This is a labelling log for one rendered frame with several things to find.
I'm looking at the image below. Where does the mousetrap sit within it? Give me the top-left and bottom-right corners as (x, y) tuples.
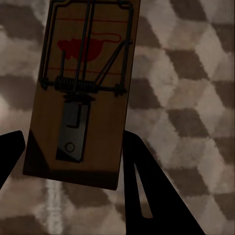
(23, 0), (141, 190)

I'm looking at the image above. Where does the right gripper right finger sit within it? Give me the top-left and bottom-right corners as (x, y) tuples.
(122, 130), (206, 235)

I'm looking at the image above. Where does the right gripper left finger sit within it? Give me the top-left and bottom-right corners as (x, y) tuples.
(0, 130), (25, 189)

